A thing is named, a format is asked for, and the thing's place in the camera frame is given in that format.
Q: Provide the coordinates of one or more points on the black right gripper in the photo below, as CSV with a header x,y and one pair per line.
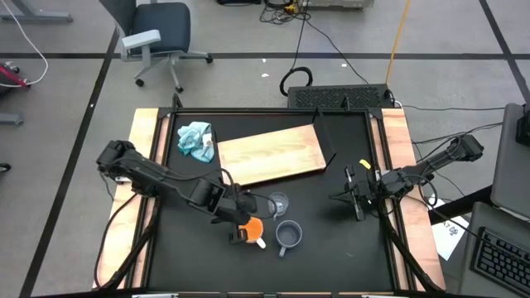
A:
x,y
370,189

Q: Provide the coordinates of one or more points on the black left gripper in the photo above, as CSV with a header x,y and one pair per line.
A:
x,y
236,207

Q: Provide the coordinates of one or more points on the grey mug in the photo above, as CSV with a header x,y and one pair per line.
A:
x,y
288,234

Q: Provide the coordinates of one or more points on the clear glass cup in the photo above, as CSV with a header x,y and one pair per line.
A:
x,y
279,203

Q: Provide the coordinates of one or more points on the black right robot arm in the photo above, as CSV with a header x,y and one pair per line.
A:
x,y
439,159

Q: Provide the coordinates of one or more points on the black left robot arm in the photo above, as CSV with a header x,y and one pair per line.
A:
x,y
153,176

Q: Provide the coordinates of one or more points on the yellow tape piece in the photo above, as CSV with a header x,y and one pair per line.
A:
x,y
365,163

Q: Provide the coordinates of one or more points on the black perforated computer case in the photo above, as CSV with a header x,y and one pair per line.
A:
x,y
339,97

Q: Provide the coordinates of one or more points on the white paper sheet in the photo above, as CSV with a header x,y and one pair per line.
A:
x,y
449,234

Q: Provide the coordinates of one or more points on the light blue cloth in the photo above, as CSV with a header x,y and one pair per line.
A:
x,y
194,140

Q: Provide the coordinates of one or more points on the grey desk with keyboard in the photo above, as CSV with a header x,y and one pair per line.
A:
x,y
472,273

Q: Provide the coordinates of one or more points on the black keyboard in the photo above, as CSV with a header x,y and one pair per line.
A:
x,y
503,260

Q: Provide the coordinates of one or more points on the dark blue office chair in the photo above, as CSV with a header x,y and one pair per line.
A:
x,y
159,25

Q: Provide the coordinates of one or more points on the red and black device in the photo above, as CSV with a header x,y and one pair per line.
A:
x,y
10,74

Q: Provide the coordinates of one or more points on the grey desk foot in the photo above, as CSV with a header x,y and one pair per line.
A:
x,y
37,17

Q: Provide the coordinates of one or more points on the wooden shelf with black frame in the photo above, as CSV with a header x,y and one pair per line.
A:
x,y
269,153

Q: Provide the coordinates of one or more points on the white plate on frame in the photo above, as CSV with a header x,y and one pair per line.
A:
x,y
155,295

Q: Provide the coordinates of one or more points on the black table frame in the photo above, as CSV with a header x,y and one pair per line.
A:
x,y
265,111

